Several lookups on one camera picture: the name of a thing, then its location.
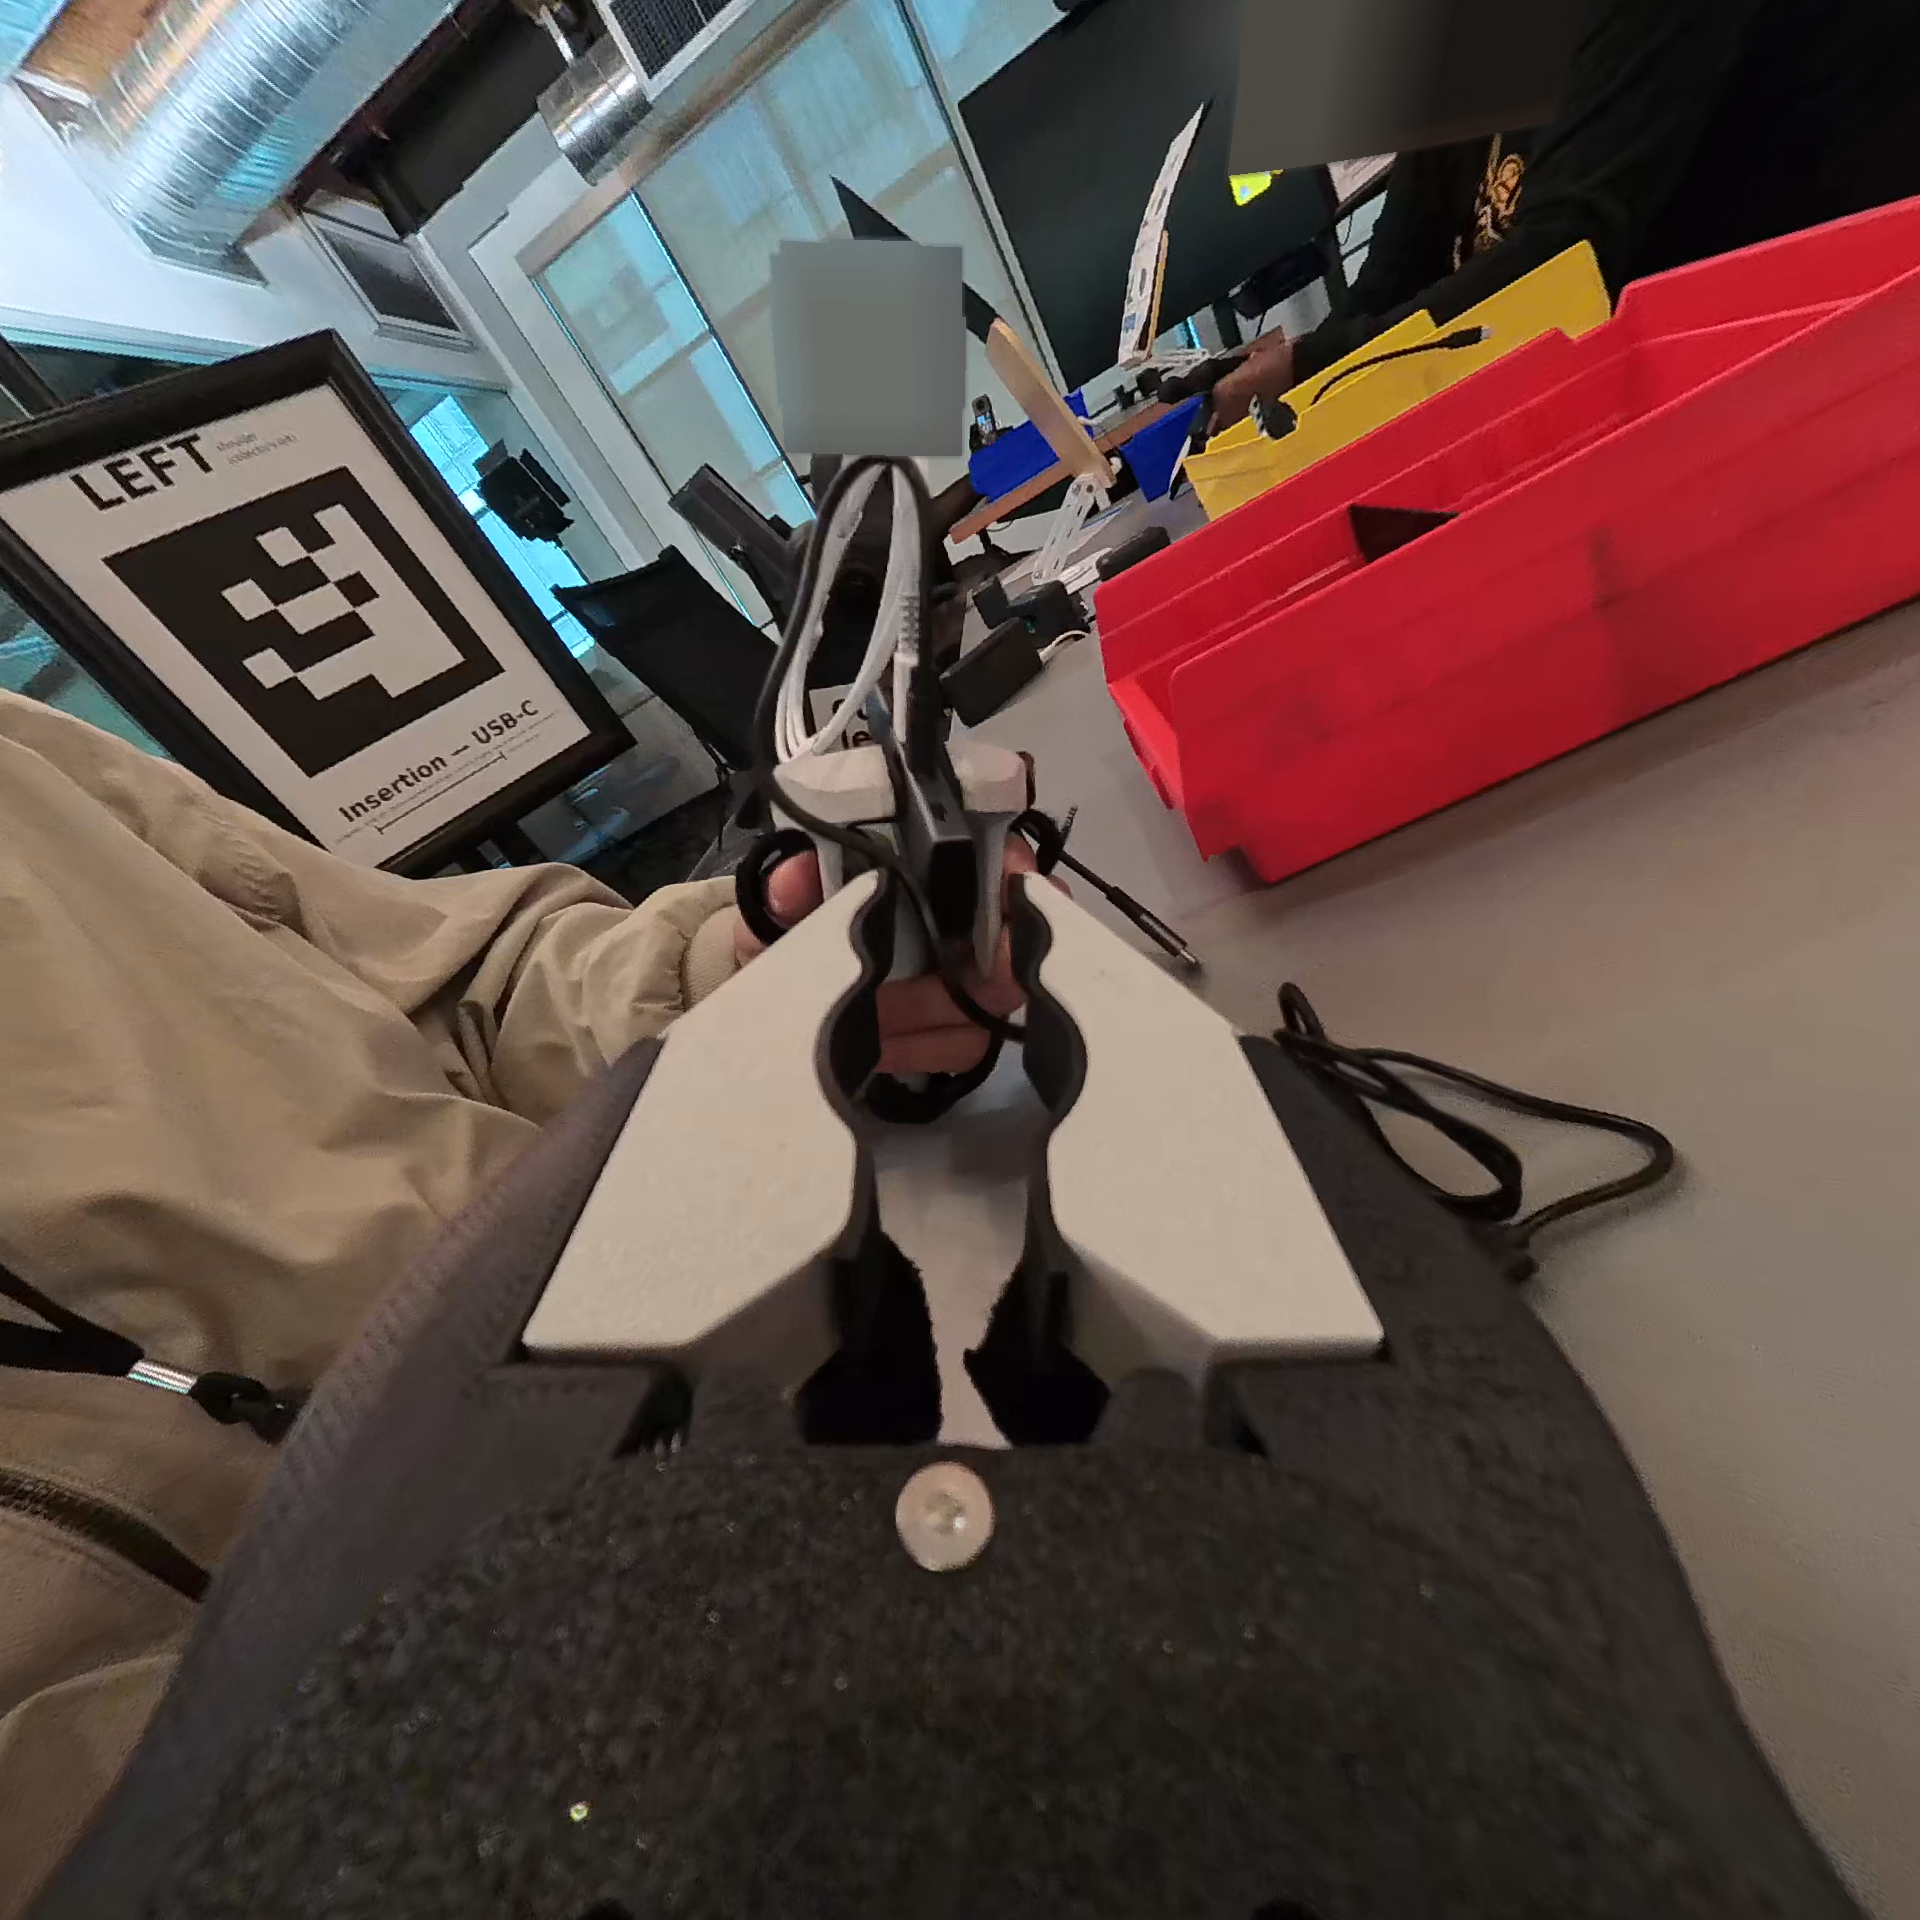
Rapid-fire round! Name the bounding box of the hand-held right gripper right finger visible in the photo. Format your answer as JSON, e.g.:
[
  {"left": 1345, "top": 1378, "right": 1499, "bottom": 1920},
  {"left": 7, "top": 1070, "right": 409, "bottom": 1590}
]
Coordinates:
[{"left": 965, "top": 873, "right": 1384, "bottom": 1451}]

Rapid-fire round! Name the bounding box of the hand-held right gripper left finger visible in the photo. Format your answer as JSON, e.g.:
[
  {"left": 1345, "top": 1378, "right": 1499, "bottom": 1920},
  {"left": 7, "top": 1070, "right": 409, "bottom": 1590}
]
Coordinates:
[{"left": 519, "top": 873, "right": 944, "bottom": 1451}]

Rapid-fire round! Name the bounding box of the black cable blue plug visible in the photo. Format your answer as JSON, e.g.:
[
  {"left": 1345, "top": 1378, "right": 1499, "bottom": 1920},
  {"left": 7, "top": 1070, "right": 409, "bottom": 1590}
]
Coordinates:
[{"left": 757, "top": 457, "right": 968, "bottom": 857}]

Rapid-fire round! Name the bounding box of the grey usb hub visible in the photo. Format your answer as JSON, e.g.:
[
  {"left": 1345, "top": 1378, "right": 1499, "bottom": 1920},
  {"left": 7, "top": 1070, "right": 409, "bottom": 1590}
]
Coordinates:
[{"left": 892, "top": 742, "right": 1003, "bottom": 975}]

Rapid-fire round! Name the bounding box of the white cable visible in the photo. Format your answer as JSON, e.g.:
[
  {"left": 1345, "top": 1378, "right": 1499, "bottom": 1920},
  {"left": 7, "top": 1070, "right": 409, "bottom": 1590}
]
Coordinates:
[{"left": 776, "top": 454, "right": 927, "bottom": 770}]

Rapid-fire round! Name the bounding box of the red plastic bin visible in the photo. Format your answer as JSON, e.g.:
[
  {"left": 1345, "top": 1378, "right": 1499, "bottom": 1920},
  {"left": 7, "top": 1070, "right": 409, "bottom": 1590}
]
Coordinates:
[{"left": 1092, "top": 195, "right": 1920, "bottom": 887}]

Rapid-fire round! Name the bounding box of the person's left hand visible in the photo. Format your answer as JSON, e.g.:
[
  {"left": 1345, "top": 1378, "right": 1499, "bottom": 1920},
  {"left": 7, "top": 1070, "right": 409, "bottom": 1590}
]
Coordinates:
[{"left": 736, "top": 826, "right": 1055, "bottom": 1085}]

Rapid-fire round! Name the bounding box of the black power adapter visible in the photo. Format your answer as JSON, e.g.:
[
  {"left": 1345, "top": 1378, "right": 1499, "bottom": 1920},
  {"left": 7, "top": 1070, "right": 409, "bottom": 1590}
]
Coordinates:
[{"left": 941, "top": 622, "right": 1047, "bottom": 722}]

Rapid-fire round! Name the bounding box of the black power brick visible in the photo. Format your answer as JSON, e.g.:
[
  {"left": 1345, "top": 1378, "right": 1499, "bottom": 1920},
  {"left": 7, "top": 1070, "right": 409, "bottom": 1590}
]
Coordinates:
[{"left": 976, "top": 575, "right": 1087, "bottom": 645}]

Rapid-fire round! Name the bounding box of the black office chair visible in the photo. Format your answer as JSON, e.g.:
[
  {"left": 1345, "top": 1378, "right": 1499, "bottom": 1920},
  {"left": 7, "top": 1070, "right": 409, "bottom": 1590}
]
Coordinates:
[{"left": 551, "top": 547, "right": 781, "bottom": 782}]

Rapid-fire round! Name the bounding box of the blue plastic crate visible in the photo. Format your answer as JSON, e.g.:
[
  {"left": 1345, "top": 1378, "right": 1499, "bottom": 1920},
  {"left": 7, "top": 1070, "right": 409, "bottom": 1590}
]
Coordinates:
[{"left": 966, "top": 403, "right": 1201, "bottom": 505}]

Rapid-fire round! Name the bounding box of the black monitor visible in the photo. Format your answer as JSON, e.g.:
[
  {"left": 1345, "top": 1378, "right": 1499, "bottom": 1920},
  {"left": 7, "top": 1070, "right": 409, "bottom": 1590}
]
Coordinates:
[{"left": 958, "top": 0, "right": 1360, "bottom": 395}]

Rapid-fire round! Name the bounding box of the ceiling air vent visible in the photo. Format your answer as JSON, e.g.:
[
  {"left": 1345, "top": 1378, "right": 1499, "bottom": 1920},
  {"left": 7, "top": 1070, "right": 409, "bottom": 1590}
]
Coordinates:
[{"left": 592, "top": 0, "right": 759, "bottom": 77}]

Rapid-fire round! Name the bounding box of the yellow plastic bin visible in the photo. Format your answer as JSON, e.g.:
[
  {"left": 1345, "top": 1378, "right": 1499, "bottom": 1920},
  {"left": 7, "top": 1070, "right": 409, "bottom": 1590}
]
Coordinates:
[{"left": 1181, "top": 239, "right": 1614, "bottom": 522}]

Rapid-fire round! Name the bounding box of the thin black cable gold plug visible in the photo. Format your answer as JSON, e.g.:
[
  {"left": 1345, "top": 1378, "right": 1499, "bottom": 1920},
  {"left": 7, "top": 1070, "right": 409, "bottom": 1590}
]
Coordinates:
[{"left": 1036, "top": 807, "right": 1201, "bottom": 973}]

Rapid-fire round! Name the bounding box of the silver ventilation duct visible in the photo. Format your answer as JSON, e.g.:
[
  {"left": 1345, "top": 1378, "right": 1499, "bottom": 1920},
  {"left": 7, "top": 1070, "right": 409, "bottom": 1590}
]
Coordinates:
[{"left": 16, "top": 0, "right": 496, "bottom": 279}]

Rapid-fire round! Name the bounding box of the black jacket drawstring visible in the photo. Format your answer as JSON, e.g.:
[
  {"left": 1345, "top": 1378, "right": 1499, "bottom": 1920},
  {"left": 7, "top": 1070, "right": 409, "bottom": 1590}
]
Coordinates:
[{"left": 0, "top": 1259, "right": 302, "bottom": 1449}]

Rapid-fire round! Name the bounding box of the black cable silver plug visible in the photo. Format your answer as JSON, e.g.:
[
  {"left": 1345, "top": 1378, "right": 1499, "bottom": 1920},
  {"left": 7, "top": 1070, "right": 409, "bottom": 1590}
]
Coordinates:
[{"left": 1307, "top": 325, "right": 1497, "bottom": 414}]

